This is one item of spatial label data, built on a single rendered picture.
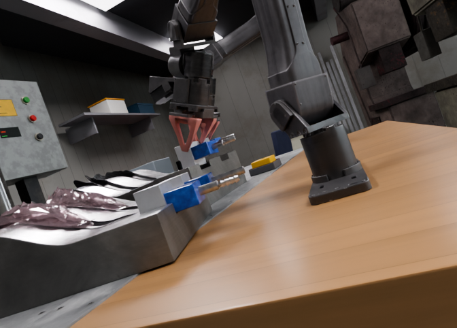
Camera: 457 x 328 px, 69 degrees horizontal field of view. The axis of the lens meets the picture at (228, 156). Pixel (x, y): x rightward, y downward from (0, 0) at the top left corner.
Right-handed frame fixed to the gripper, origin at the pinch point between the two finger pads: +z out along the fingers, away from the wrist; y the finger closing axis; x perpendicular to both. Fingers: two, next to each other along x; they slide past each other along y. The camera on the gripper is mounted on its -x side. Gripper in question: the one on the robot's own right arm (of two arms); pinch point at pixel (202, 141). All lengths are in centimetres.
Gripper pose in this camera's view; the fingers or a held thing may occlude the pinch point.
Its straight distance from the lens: 104.3
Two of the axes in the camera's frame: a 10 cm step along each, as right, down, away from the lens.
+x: 9.3, 1.4, -3.5
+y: -3.7, 1.6, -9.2
